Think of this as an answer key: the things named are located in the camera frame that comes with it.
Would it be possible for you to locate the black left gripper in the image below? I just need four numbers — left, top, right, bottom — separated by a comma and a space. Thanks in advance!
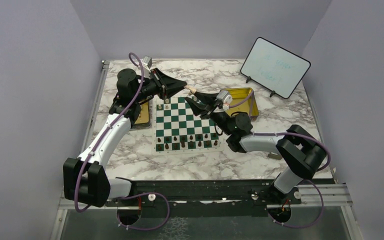
133, 67, 188, 103

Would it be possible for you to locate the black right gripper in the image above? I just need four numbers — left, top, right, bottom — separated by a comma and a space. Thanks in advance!
184, 90, 233, 136

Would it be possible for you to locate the light wooden chess piece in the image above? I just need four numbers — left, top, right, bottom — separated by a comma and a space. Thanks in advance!
184, 85, 197, 94

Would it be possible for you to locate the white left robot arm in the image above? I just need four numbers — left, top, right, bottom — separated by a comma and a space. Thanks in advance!
63, 68, 187, 212

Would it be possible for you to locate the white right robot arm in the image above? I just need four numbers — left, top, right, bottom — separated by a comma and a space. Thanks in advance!
185, 90, 331, 204

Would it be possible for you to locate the green white chess board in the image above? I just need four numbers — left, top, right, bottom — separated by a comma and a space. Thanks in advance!
151, 96, 224, 156

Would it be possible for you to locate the right gold metal tin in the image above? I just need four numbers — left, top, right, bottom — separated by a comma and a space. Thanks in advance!
225, 87, 259, 121

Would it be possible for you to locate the gold metal tin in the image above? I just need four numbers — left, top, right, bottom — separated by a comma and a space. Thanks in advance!
131, 102, 152, 130
225, 87, 259, 121

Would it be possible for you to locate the left gold metal tin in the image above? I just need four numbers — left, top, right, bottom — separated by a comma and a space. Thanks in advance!
131, 102, 152, 130

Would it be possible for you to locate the small whiteboard on stand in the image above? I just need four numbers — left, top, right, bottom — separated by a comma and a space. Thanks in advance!
240, 37, 311, 99

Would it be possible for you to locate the small brass padlock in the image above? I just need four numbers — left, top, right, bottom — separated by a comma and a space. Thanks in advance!
267, 152, 283, 160

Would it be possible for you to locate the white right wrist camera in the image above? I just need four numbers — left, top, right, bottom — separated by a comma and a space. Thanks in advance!
216, 90, 233, 112

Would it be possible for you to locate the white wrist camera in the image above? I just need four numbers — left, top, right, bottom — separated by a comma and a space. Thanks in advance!
216, 90, 233, 112
141, 55, 153, 69

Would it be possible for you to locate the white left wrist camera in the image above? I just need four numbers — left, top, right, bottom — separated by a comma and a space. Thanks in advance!
141, 55, 153, 69

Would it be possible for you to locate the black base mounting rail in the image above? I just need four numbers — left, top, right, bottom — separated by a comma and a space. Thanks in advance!
105, 179, 302, 218

